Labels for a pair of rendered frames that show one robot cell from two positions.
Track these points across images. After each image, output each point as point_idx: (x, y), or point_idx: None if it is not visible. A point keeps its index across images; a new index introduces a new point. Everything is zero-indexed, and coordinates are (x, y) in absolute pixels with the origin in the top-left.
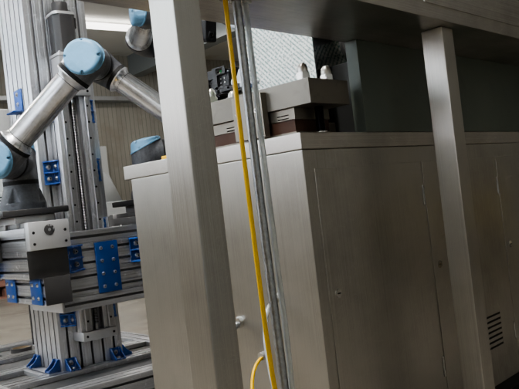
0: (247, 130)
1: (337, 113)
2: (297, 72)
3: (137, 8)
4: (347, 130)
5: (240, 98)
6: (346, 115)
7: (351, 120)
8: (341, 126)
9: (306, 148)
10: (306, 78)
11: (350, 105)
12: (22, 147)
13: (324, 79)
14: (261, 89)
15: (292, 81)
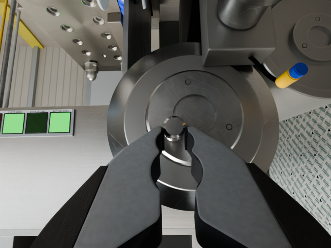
0: (4, 51)
1: (180, 21)
2: (85, 71)
3: None
4: (179, 10)
5: (30, 19)
6: (180, 25)
7: (179, 24)
8: (180, 10)
9: None
10: (84, 70)
11: (180, 39)
12: None
13: (108, 71)
14: (56, 41)
15: (78, 63)
